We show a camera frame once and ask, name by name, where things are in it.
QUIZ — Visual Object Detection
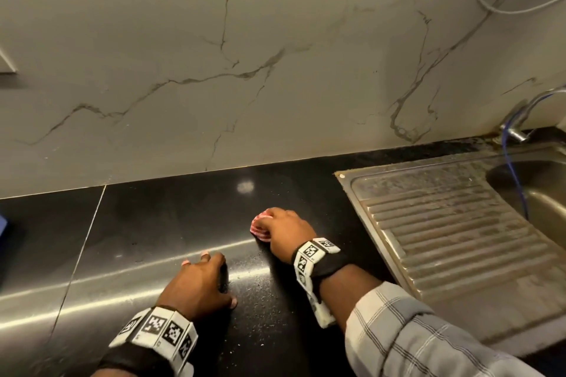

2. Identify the person's right hand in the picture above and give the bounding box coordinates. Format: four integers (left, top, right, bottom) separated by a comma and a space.
254, 207, 318, 265

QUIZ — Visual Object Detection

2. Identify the left wrist marker band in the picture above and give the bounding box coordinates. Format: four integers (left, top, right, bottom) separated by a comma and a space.
97, 306, 199, 377

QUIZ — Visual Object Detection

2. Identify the person's left forearm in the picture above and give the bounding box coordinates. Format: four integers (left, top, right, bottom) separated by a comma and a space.
90, 368, 138, 377

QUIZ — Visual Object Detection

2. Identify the blue hose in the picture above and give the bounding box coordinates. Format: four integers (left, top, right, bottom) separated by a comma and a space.
502, 91, 566, 221

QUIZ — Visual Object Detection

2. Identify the person's right forearm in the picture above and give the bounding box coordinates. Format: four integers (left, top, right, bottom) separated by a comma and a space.
319, 264, 382, 332

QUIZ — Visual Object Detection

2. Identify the person's left hand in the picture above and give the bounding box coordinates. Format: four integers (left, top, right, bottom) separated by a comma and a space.
155, 252, 238, 322

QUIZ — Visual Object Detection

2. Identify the red checkered cloth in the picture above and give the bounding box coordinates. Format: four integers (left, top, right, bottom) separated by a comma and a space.
249, 209, 274, 243

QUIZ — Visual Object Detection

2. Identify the right wrist marker band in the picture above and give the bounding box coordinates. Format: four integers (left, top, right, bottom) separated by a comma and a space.
291, 237, 350, 298

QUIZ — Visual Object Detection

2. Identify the wrist marker band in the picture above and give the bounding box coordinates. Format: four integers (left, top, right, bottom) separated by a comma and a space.
97, 306, 199, 377
291, 237, 350, 298

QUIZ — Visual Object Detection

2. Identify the white wall switch socket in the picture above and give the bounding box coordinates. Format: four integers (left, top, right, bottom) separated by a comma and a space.
0, 47, 18, 75

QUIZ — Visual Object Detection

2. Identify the steel sink with drainboard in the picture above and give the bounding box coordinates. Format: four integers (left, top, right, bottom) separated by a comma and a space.
334, 142, 566, 358

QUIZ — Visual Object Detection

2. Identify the steel faucet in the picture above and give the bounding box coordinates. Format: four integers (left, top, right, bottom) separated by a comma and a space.
499, 85, 566, 144

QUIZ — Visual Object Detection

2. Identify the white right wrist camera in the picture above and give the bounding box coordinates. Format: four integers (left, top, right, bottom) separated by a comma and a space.
307, 292, 337, 329

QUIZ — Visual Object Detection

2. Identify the striped shirt sleeve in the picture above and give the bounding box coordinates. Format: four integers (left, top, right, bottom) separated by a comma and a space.
344, 282, 545, 377

